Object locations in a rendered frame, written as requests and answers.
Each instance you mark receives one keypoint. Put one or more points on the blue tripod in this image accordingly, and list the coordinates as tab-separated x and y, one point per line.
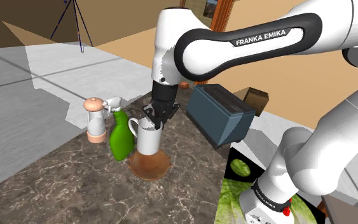
73	21

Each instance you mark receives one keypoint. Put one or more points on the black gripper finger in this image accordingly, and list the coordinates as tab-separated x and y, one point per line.
170	112
150	113

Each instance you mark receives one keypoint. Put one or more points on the green patterned robot stand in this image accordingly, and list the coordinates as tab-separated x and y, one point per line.
233	192

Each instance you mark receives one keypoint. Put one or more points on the blue toaster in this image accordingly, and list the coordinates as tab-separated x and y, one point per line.
217	114

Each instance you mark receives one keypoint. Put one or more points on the small brown egg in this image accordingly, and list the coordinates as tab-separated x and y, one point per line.
183	85

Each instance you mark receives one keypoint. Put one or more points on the brown scalloped plate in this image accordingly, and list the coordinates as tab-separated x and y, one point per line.
149	164

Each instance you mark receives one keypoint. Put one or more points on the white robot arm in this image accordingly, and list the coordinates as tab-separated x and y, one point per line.
259	49

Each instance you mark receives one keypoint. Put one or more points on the green spray bottle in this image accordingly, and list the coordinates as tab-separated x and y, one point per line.
121	136

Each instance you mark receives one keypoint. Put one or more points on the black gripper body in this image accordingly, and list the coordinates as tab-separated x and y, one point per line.
163	94

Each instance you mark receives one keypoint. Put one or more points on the white mug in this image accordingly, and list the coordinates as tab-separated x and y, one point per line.
149	138

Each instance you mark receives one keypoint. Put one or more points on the brown cardboard box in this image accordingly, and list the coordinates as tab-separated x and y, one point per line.
256	99

